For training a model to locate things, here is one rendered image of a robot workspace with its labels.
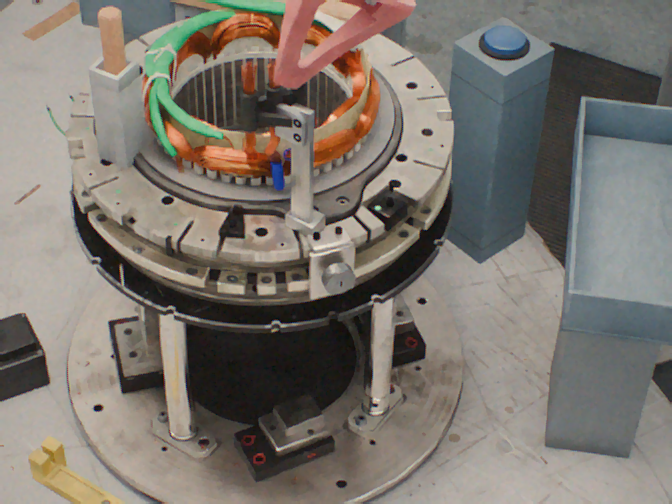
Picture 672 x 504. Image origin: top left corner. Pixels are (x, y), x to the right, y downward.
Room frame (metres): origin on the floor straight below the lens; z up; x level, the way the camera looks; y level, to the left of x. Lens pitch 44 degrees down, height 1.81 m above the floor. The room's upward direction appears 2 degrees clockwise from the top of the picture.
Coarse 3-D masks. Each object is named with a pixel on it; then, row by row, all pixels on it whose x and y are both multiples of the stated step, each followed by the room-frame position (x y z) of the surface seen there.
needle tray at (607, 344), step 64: (576, 128) 0.96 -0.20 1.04; (640, 128) 0.96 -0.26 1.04; (576, 192) 0.84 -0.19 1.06; (640, 192) 0.89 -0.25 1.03; (576, 256) 0.81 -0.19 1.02; (640, 256) 0.81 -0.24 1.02; (576, 320) 0.73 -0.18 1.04; (640, 320) 0.72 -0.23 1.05; (576, 384) 0.80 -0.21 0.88; (640, 384) 0.79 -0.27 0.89; (576, 448) 0.79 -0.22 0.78
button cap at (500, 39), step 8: (488, 32) 1.10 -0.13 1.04; (496, 32) 1.09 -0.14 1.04; (504, 32) 1.09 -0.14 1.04; (512, 32) 1.10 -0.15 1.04; (520, 32) 1.10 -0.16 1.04; (488, 40) 1.08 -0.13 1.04; (496, 40) 1.08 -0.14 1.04; (504, 40) 1.08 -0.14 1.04; (512, 40) 1.08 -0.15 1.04; (520, 40) 1.08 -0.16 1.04; (488, 48) 1.08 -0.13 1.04; (496, 48) 1.07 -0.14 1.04; (504, 48) 1.07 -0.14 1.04; (512, 48) 1.07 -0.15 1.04; (520, 48) 1.08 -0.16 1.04
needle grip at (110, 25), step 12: (108, 12) 0.84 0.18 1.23; (120, 12) 0.84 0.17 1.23; (108, 24) 0.83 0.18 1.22; (120, 24) 0.83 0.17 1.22; (108, 36) 0.83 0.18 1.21; (120, 36) 0.83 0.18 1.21; (108, 48) 0.83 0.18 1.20; (120, 48) 0.83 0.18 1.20; (108, 60) 0.83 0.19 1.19; (120, 60) 0.83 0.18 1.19; (108, 72) 0.83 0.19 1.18; (120, 72) 0.83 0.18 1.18
